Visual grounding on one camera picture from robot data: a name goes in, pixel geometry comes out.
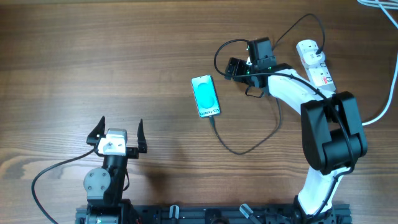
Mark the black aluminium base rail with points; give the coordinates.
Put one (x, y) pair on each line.
(280, 213)

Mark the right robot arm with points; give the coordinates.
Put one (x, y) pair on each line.
(333, 137)

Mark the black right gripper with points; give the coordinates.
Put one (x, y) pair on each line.
(239, 76)

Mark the white charger plug adapter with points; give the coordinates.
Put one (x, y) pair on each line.
(311, 59)

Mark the turquoise screen smartphone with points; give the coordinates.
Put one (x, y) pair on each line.
(205, 96)

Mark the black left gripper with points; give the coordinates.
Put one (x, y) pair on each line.
(132, 152)

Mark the white power strip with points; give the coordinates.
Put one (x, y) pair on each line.
(318, 75)

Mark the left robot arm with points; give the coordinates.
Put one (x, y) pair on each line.
(105, 185)

